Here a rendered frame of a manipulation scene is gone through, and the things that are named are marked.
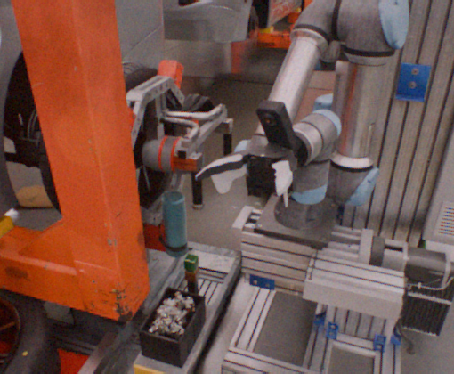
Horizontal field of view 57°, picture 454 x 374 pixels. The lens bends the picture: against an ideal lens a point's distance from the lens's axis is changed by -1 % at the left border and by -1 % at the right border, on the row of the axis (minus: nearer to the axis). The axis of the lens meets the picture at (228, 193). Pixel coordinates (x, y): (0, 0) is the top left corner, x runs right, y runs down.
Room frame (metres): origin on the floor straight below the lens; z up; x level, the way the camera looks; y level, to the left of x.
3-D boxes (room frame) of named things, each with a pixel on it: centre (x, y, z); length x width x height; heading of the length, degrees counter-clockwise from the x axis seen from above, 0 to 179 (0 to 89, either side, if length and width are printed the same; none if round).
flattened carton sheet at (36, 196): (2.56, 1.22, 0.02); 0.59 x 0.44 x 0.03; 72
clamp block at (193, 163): (1.26, 0.14, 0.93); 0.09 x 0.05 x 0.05; 72
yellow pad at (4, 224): (1.18, 0.85, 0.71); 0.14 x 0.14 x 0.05; 72
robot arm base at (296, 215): (1.09, -0.22, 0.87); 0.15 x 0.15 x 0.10
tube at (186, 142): (1.35, 0.19, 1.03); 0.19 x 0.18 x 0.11; 72
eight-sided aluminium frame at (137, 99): (1.48, 0.28, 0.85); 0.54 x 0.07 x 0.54; 162
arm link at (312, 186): (0.81, -0.16, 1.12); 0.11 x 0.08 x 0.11; 56
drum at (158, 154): (1.46, 0.21, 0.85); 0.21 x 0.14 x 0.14; 72
